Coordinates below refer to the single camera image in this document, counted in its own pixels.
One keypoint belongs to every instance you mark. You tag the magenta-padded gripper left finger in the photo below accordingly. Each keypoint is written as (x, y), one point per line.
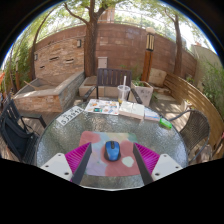
(56, 165)

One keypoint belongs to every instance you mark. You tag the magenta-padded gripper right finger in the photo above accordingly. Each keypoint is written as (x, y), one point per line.
(165, 165)

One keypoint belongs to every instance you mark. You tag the blue computer mouse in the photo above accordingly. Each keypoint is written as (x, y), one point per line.
(112, 151)

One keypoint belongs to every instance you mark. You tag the pastel multicolour mouse pad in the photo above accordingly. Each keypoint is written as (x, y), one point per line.
(100, 163)

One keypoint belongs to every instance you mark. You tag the brown wicker chair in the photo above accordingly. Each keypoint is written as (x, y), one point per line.
(196, 128)

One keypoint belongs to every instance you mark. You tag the blue and white box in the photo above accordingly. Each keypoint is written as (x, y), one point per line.
(152, 115)

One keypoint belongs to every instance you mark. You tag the black metal chair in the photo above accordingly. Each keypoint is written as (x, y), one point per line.
(15, 133)

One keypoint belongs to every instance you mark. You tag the stone raised garden trough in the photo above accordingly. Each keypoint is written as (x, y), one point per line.
(46, 98)

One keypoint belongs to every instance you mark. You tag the colourful picture sheet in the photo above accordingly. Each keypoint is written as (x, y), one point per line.
(101, 107)

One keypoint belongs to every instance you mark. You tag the curved wooden slat fence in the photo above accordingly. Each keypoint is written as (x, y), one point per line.
(190, 95)

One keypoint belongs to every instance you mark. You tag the beige concrete planter with plant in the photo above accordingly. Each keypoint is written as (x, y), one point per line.
(145, 93)

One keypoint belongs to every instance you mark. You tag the clear plastic cup with straw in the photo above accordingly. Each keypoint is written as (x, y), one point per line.
(123, 93)

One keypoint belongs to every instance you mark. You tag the beige stone slab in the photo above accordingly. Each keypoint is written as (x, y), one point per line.
(157, 77)

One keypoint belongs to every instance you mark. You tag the dark wooden slat chair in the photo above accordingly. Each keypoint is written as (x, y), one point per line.
(110, 77)

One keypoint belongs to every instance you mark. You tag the grey electrical box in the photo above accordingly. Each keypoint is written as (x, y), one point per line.
(102, 62)

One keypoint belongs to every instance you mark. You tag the slender leaning tree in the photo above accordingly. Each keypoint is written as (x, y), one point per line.
(178, 50)

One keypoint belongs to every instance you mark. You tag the forked tree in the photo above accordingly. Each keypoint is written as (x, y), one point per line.
(90, 50)

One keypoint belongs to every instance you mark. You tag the wooden garden lamp post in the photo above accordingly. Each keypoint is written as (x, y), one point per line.
(146, 63)

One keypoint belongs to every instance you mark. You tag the black wall lamp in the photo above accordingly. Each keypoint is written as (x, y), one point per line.
(35, 57)
(79, 43)

